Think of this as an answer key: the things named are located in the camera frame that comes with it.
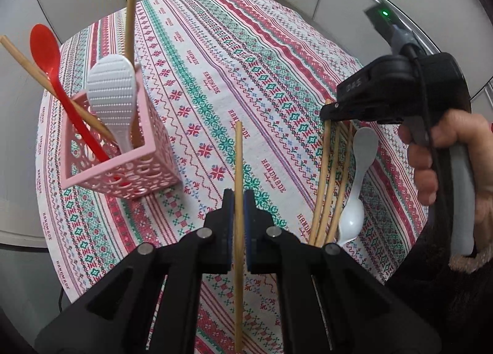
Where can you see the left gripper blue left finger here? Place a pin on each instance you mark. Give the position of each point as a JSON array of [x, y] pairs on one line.
[[170, 290]]

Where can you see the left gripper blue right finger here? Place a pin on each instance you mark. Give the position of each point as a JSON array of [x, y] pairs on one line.
[[301, 272]]

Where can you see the white plastic soup spoon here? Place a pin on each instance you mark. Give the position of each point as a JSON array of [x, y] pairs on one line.
[[365, 147]]

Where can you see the white ridged rice paddle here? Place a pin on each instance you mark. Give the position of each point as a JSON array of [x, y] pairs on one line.
[[111, 90]]

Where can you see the wooden chopstick top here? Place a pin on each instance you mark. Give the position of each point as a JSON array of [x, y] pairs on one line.
[[43, 80]]

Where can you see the red plastic spoon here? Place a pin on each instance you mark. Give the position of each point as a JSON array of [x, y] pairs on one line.
[[45, 50]]

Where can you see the person right hand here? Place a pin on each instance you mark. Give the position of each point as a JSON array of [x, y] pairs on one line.
[[457, 126]]

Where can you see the patterned striped tablecloth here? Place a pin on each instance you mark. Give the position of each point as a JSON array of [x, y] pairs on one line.
[[206, 65]]

